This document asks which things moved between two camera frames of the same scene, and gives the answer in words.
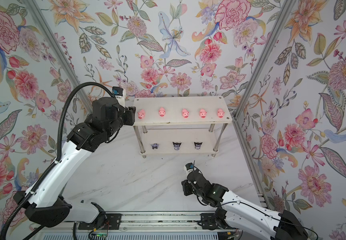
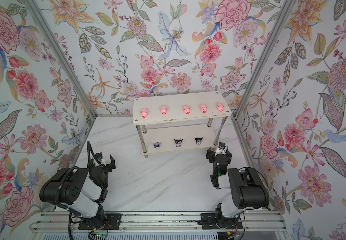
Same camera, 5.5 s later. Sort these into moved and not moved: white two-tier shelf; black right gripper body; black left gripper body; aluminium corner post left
Moved: black left gripper body; black right gripper body
Not moved: aluminium corner post left; white two-tier shelf
